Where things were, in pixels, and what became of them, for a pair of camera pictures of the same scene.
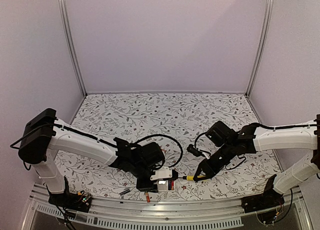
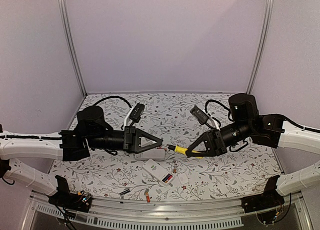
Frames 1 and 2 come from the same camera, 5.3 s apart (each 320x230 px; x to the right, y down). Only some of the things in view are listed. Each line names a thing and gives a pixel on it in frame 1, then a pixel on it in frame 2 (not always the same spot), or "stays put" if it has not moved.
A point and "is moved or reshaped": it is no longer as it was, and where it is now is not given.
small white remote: [163, 185] is moved or reshaped
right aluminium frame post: [269, 4] stays put
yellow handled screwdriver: [190, 178] -> [182, 150]
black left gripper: [148, 187] -> [132, 144]
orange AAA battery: [148, 197] stays put
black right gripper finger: [206, 169] -> [209, 137]
